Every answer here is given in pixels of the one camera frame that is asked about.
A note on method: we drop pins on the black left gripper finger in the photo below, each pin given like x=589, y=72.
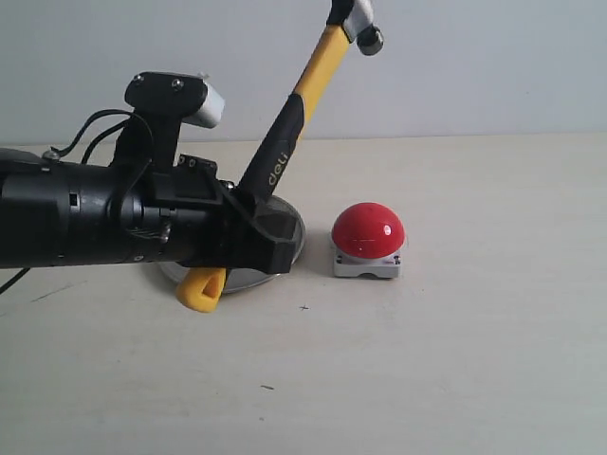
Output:
x=263, y=235

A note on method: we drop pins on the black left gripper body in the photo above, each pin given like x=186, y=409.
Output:
x=180, y=214

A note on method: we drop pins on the yellow black claw hammer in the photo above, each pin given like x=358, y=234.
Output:
x=348, y=23

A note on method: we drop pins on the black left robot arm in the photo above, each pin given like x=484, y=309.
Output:
x=59, y=213

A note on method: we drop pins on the red dome push button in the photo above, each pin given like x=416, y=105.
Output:
x=367, y=240

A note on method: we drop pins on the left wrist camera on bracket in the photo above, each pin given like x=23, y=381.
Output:
x=162, y=102

